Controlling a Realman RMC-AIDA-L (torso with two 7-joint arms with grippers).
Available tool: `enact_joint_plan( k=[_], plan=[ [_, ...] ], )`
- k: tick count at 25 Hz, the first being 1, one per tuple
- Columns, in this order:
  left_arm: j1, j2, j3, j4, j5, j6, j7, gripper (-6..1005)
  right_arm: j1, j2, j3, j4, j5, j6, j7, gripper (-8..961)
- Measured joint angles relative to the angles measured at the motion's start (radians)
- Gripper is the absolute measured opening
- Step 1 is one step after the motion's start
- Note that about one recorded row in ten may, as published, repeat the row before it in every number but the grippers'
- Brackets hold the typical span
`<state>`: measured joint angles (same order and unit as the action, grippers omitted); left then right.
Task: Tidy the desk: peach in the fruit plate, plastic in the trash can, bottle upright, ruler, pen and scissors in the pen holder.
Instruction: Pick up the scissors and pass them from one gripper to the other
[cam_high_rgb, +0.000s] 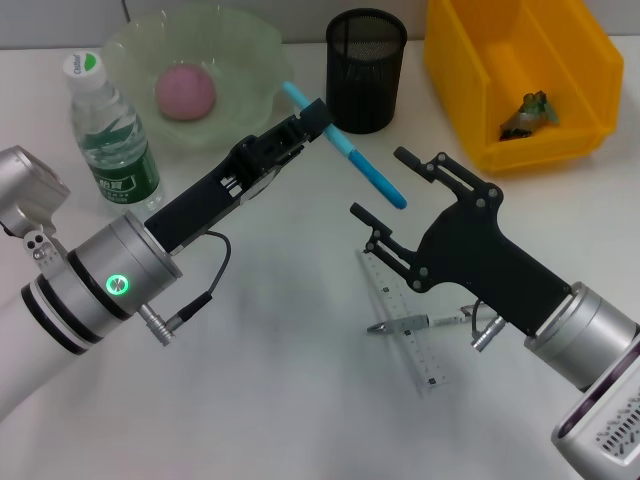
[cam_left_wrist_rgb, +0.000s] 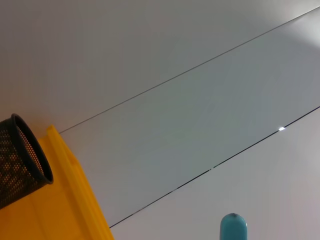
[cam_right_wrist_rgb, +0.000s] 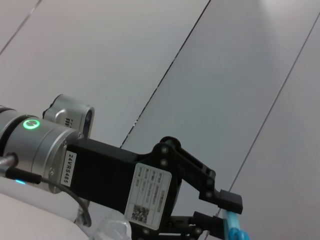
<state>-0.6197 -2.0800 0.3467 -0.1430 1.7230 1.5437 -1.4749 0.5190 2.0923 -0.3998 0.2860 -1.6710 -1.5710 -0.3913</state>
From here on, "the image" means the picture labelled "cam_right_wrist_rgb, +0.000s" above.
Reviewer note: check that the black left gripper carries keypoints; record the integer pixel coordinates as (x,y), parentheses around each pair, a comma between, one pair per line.
(105,175)

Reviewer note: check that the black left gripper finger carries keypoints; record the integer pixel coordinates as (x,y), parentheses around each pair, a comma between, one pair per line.
(190,225)
(195,175)

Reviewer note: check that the blue capped scissors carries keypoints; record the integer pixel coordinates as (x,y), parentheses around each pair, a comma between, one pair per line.
(233,225)

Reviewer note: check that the translucent green fruit plate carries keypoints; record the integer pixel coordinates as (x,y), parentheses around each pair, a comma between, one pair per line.
(112,227)

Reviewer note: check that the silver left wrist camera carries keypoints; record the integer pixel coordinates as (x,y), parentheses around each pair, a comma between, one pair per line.
(67,115)

